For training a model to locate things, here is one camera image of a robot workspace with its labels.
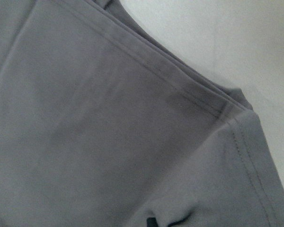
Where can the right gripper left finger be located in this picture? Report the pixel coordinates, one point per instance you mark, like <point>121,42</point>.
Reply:
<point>151,222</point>

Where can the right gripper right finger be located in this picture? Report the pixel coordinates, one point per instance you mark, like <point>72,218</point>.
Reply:
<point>179,222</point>

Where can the brown t-shirt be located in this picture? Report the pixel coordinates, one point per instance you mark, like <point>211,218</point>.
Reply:
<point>101,126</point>

